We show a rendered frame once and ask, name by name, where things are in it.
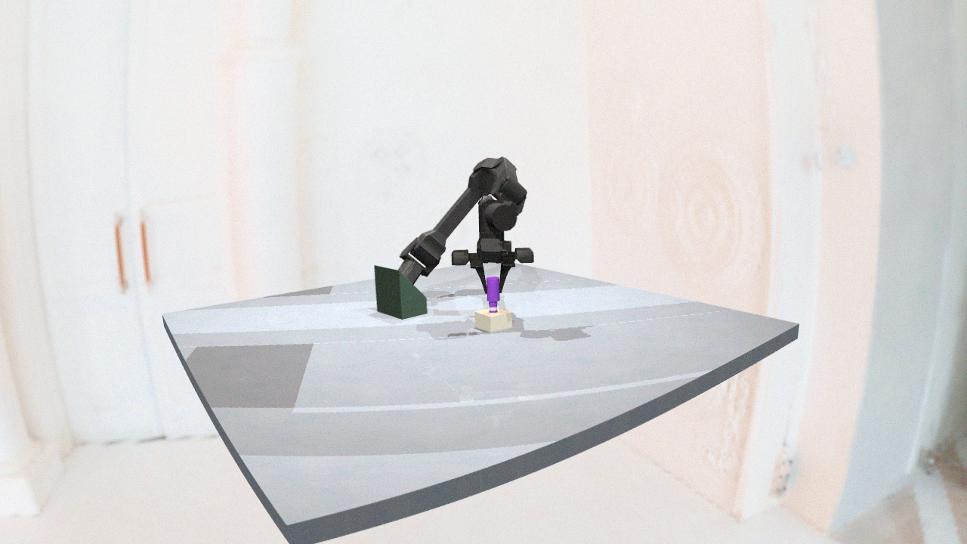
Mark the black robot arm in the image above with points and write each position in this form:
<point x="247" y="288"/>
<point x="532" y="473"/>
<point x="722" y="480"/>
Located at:
<point x="490" y="176"/>

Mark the cream square block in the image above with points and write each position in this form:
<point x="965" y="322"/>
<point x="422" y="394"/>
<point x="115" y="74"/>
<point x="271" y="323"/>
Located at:
<point x="492" y="322"/>

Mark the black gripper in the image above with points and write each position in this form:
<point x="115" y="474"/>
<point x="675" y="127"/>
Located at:
<point x="462" y="257"/>

